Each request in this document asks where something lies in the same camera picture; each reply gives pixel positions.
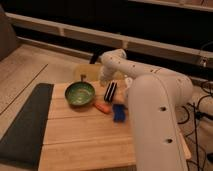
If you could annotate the black whiteboard eraser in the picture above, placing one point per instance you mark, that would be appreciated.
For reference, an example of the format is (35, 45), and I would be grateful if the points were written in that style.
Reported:
(111, 89)

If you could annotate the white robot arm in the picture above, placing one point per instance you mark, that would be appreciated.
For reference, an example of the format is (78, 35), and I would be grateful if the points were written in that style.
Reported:
(152, 98)

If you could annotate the white cup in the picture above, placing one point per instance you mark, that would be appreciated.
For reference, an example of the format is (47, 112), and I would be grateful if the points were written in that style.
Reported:
(128, 82)

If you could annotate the orange carrot toy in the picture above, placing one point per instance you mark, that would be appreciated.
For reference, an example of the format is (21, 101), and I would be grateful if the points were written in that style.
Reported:
(104, 108)

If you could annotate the green bowl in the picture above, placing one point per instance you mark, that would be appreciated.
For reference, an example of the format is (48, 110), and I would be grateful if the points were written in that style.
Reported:
(80, 93)

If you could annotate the dark grey floor mat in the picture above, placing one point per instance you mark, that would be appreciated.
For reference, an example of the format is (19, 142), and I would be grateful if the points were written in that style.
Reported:
(22, 142)

